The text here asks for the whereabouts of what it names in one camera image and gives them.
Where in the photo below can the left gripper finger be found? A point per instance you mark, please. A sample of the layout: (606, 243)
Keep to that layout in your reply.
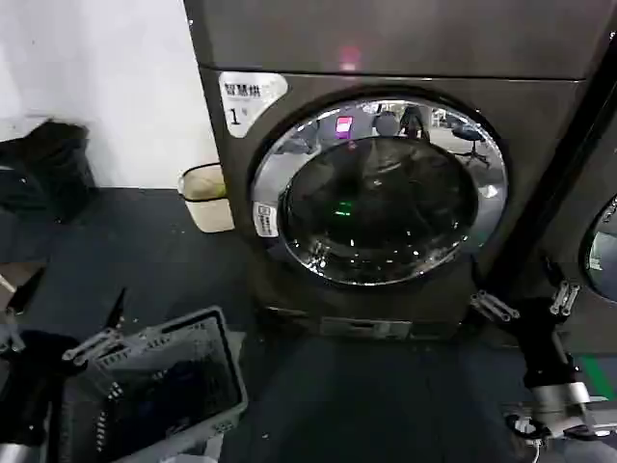
(96, 345)
(28, 291)

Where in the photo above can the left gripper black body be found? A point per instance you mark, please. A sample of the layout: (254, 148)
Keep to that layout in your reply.
(34, 395)

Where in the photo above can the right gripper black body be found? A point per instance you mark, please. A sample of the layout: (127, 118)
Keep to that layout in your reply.
(542, 342)

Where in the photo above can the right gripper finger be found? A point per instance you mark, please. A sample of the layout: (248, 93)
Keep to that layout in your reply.
(494, 306)
(563, 296)

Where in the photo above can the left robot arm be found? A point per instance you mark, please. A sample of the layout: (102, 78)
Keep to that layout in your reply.
(12, 453)

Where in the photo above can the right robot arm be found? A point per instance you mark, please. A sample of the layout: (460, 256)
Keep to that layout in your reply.
(569, 419)

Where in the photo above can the grey dryer without label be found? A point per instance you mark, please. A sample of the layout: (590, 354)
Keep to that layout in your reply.
(573, 226)

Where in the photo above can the dark clothes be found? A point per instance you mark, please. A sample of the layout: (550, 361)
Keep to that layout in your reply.
(183, 390)

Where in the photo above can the grey plastic laundry basket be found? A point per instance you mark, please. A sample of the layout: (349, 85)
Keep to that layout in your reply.
(212, 347)

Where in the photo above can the black bag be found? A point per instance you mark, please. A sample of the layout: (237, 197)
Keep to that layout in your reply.
(45, 169)

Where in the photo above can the round glass dryer door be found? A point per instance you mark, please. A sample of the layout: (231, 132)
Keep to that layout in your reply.
(381, 193)

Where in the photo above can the white waste bin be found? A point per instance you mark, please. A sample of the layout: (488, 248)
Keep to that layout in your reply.
(207, 202)

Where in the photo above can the small white door sticker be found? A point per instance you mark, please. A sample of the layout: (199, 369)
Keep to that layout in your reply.
(265, 219)

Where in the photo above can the grey dryer with number label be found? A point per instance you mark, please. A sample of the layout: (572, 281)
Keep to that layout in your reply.
(463, 43)

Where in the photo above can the white number label sticker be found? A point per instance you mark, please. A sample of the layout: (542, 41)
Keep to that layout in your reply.
(250, 99)

